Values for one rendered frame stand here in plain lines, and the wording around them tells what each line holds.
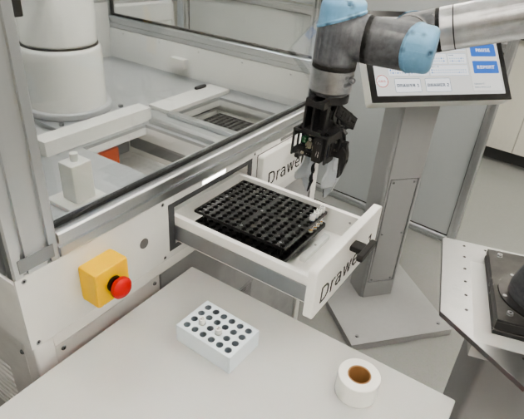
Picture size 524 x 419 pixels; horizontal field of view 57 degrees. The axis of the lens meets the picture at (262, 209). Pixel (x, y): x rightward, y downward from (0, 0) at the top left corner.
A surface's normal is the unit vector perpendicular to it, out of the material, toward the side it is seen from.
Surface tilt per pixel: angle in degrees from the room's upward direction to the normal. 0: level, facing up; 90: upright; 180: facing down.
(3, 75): 90
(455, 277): 0
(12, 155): 90
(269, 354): 0
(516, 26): 108
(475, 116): 90
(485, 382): 90
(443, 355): 0
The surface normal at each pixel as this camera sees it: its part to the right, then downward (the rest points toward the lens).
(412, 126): 0.25, 0.51
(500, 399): -0.33, 0.47
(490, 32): -0.29, 0.73
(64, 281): 0.83, 0.33
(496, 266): 0.04, -0.88
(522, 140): -0.62, 0.37
